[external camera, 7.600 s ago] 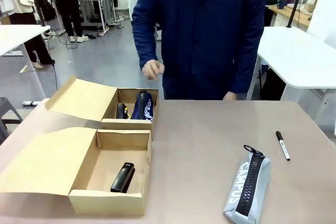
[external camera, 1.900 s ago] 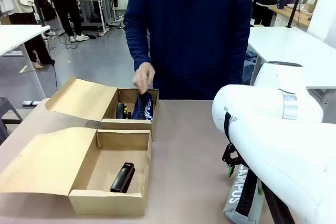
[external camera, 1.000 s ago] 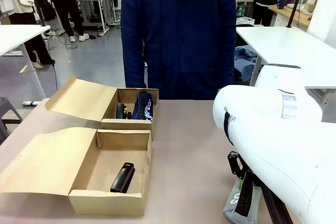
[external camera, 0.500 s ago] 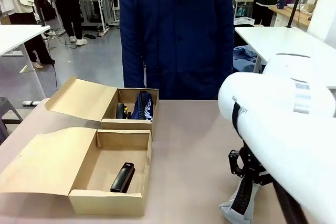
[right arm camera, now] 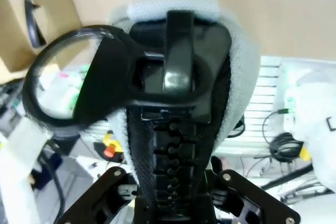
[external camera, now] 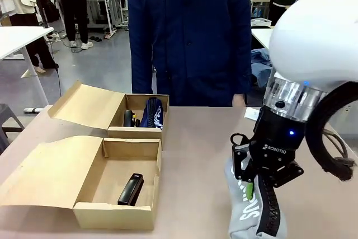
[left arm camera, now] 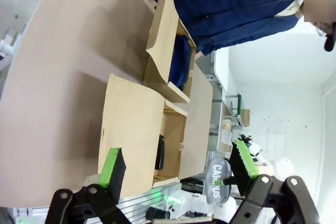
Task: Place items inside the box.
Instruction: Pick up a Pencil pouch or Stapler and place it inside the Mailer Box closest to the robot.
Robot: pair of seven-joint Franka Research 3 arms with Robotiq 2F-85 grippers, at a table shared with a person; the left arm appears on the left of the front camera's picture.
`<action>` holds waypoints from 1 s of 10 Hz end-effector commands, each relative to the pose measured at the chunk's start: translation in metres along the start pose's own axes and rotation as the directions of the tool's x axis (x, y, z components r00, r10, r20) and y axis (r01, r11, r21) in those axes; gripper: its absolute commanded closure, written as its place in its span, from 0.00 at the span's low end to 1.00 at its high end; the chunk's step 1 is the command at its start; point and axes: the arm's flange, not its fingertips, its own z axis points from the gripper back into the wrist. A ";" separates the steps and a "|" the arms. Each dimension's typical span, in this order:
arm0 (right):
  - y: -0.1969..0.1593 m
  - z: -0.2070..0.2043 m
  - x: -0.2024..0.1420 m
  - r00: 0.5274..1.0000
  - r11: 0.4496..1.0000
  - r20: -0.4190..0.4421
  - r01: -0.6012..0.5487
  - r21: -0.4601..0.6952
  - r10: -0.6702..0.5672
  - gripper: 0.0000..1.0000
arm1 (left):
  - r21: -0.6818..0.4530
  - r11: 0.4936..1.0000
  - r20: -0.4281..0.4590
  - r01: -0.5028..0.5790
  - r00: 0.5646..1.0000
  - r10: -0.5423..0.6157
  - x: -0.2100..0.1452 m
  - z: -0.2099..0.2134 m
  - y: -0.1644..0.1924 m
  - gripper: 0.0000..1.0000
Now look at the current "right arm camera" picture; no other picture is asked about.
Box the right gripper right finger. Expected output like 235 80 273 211
211 168 301 224

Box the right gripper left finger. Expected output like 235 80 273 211
56 166 139 224

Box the grey CAMPUS pencil case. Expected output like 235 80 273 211
22 0 261 224

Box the yellow red emergency stop button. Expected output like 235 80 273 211
103 131 124 163

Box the white slotted panel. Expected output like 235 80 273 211
214 55 287 154

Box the black cable bundle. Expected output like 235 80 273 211
261 108 306 163

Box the black door handle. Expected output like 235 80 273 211
24 0 48 49

